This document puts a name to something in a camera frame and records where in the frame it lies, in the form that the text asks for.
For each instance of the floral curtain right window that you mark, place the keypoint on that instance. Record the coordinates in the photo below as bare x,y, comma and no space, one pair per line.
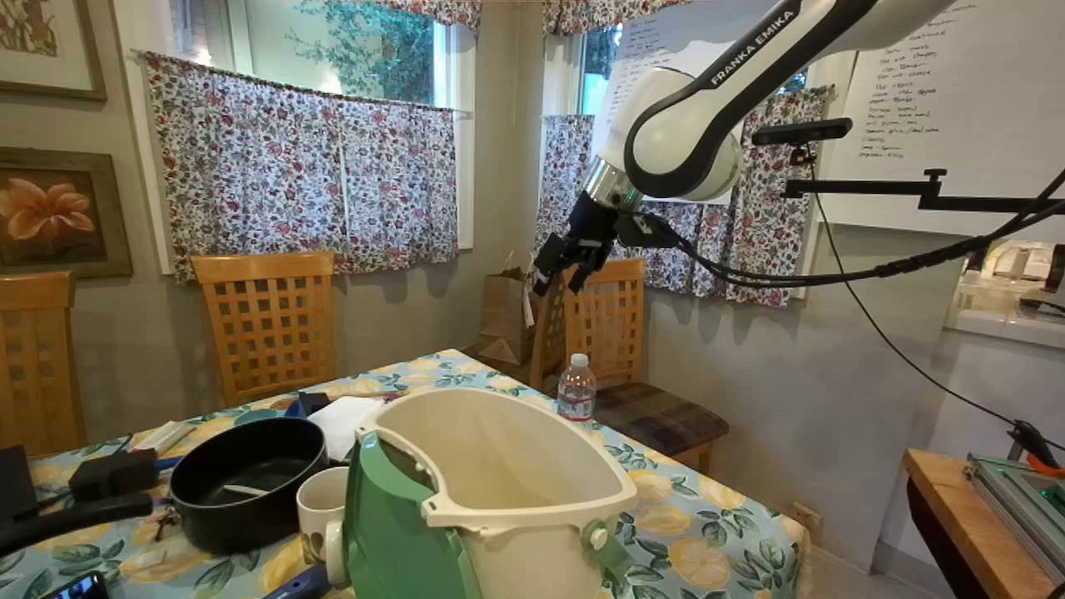
760,236

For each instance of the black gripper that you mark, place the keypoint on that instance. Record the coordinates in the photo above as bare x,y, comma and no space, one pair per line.
584,247

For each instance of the wooden chair with cushion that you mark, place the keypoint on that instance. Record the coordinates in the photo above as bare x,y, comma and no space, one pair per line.
607,320

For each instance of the whiteboard with writing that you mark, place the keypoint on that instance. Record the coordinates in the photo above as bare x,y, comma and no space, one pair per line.
978,93

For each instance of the clear plastic water bottle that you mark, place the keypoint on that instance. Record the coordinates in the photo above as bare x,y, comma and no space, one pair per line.
576,390

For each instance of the black round pan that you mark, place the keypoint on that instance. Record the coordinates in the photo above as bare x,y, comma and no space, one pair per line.
237,489

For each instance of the wooden lattice chair left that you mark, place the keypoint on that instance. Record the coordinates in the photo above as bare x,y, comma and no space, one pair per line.
37,378

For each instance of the floral curtain window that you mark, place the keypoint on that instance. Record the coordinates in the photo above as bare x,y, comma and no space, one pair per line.
263,166
760,236

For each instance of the wooden lattice chair middle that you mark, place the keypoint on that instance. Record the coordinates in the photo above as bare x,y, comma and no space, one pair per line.
270,320

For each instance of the white ceramic mug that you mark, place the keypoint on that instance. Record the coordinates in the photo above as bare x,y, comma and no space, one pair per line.
321,506

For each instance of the cream and green trash can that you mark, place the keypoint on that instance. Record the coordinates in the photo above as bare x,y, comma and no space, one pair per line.
470,492

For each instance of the black phone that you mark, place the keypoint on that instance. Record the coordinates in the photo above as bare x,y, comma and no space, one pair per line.
80,586

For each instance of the upper framed picture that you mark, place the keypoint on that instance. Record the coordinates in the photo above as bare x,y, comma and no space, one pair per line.
47,51

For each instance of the brown paper bag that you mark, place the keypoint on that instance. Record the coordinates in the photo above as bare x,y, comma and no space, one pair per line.
505,320

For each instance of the flower painting in frame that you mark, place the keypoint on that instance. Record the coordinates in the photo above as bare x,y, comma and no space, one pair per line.
62,210

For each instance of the wooden lattice chair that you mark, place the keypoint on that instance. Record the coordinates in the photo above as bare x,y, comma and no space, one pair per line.
270,320
37,378

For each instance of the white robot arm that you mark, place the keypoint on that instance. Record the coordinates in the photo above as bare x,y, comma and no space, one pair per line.
677,131

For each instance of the green tray on side table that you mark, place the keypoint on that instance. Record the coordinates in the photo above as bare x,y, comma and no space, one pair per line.
1031,502

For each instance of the black camera boom stand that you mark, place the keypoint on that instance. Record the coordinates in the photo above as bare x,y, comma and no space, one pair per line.
801,139

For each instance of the floral curtain left window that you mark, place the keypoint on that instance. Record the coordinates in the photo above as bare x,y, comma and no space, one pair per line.
263,166

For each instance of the white paper napkin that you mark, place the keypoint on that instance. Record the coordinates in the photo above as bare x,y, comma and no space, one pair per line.
342,423

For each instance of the black device on table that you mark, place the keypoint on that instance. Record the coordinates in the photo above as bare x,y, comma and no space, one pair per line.
101,489

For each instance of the wooden side table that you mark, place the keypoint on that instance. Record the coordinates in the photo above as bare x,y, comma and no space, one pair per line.
973,546

